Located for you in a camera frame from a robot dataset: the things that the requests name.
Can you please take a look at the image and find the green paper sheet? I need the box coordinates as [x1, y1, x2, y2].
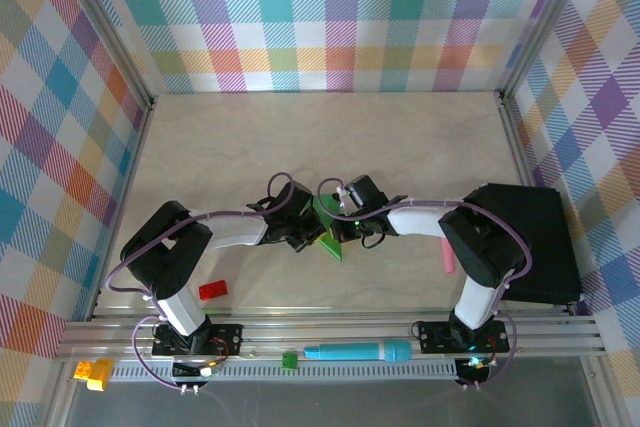
[312, 194, 346, 263]

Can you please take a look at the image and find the pink marker pen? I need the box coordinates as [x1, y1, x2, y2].
[440, 239, 457, 274]

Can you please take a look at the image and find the red toy brick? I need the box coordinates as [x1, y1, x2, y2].
[198, 279, 229, 302]

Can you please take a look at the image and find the teal marker pen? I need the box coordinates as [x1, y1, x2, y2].
[303, 339, 414, 364]

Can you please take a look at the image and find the yellow toy brick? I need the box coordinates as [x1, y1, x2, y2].
[85, 357, 117, 392]

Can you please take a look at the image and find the aluminium frame cross rail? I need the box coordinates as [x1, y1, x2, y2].
[54, 314, 609, 362]

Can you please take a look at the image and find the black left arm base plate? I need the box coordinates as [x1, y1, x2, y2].
[152, 322, 245, 356]

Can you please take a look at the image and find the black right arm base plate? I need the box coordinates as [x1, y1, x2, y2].
[417, 319, 511, 354]

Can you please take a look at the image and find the grey slotted cable duct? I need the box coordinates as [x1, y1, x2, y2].
[107, 363, 461, 384]

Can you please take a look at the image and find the aluminium table side rail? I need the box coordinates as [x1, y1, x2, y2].
[497, 90, 594, 318]
[87, 94, 157, 322]

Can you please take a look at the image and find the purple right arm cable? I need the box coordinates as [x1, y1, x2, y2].
[318, 177, 531, 391]

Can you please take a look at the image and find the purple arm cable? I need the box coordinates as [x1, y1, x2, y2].
[318, 177, 531, 391]
[107, 172, 301, 393]

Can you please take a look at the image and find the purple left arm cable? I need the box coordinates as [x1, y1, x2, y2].
[107, 172, 301, 393]

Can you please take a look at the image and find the aluminium frame post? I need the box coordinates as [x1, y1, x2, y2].
[49, 0, 157, 109]
[494, 0, 604, 104]

